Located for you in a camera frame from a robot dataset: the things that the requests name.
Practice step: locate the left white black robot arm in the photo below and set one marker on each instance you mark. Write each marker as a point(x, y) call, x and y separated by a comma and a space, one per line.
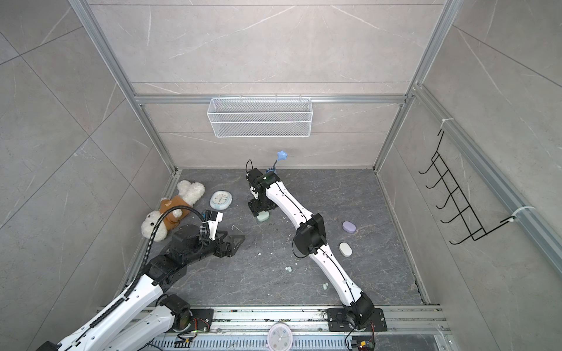
point(144, 310)

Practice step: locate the white earbud charging case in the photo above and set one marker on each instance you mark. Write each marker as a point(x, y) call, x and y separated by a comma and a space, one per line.
point(345, 249)

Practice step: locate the white wire mesh basket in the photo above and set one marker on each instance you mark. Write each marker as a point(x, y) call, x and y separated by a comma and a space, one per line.
point(261, 116)

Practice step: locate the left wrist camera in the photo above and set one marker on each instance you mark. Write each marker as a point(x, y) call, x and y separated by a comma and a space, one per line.
point(209, 226)

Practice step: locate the purple earbud charging case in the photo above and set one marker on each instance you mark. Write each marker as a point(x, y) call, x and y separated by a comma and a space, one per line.
point(349, 227)

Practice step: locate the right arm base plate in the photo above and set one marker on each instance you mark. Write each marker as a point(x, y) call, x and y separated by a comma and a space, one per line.
point(340, 320)

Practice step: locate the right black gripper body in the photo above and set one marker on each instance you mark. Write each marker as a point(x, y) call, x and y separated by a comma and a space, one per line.
point(258, 205)

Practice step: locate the pink round clock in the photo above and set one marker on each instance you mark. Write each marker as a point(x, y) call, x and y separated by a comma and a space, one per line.
point(280, 337)

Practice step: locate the white plush bear toy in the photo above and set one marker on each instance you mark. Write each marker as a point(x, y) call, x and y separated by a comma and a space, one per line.
point(188, 194)

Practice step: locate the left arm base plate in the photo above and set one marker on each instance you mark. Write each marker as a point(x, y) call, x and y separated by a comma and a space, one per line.
point(190, 320)

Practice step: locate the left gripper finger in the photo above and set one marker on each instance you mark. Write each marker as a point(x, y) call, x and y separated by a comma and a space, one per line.
point(221, 237)
point(233, 243)

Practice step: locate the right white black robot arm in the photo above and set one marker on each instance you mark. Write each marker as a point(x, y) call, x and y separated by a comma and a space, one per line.
point(310, 240)

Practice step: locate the black wire hook rack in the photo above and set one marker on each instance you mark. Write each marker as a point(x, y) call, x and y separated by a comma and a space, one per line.
point(457, 199)

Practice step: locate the green earbud charging case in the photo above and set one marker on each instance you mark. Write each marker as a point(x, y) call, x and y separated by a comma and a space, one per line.
point(263, 216)

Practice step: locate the small round white clock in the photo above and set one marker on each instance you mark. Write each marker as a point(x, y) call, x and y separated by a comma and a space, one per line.
point(220, 200)

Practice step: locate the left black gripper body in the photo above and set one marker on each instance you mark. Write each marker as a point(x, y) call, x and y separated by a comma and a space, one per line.
point(218, 251)

